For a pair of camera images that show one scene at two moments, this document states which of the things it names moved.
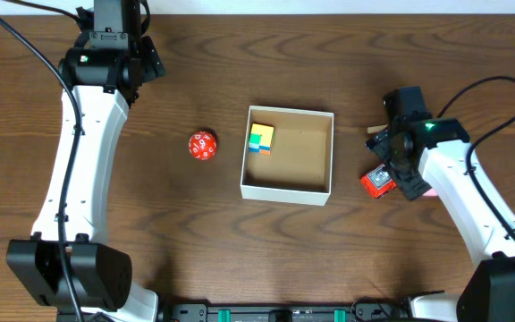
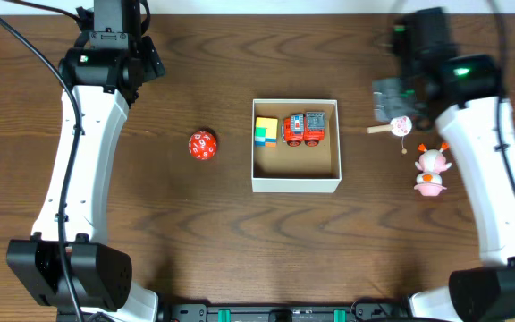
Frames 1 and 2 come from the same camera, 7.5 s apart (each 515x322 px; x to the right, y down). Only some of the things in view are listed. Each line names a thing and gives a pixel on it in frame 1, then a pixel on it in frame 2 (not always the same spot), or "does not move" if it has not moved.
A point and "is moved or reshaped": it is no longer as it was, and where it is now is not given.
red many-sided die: (202, 145) does not move
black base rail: (360, 312) does not move
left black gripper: (151, 63) does not move
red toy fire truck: (378, 182) -> (309, 129)
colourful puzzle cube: (261, 139) is moved or reshaped
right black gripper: (411, 185) -> (388, 97)
